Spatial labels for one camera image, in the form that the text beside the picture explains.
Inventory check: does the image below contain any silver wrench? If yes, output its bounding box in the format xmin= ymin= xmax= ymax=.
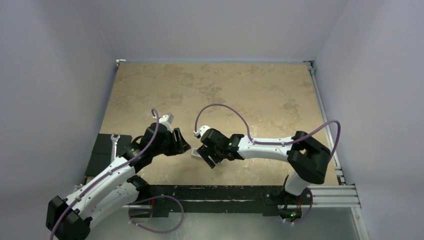
xmin=110 ymin=133 xmax=121 ymax=163

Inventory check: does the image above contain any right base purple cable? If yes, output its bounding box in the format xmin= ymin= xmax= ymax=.
xmin=282 ymin=188 xmax=314 ymax=227

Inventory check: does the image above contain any black foam tool tray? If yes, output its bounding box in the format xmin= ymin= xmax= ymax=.
xmin=85 ymin=133 xmax=112 ymax=177

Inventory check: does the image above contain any white remote control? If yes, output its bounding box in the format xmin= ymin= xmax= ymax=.
xmin=190 ymin=148 xmax=201 ymax=158

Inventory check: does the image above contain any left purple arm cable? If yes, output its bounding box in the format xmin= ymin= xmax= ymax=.
xmin=48 ymin=107 xmax=161 ymax=240

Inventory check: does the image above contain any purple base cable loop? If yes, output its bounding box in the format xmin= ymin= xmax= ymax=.
xmin=127 ymin=194 xmax=185 ymax=235

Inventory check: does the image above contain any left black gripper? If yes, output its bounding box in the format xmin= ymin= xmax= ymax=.
xmin=151 ymin=127 xmax=190 ymax=157

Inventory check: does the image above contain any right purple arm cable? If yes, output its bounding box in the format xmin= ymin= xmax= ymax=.
xmin=194 ymin=103 xmax=342 ymax=160

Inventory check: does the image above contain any aluminium frame rail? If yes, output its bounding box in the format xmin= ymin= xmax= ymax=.
xmin=304 ymin=60 xmax=361 ymax=209

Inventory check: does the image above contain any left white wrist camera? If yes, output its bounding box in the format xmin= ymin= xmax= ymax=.
xmin=158 ymin=112 xmax=174 ymax=132

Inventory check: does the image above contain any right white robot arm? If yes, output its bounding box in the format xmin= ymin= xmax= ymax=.
xmin=194 ymin=125 xmax=331 ymax=204

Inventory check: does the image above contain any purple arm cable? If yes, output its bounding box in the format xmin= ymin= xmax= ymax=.
xmin=194 ymin=103 xmax=342 ymax=160
xmin=48 ymin=107 xmax=161 ymax=240

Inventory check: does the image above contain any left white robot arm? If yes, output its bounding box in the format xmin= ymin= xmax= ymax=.
xmin=45 ymin=122 xmax=192 ymax=240

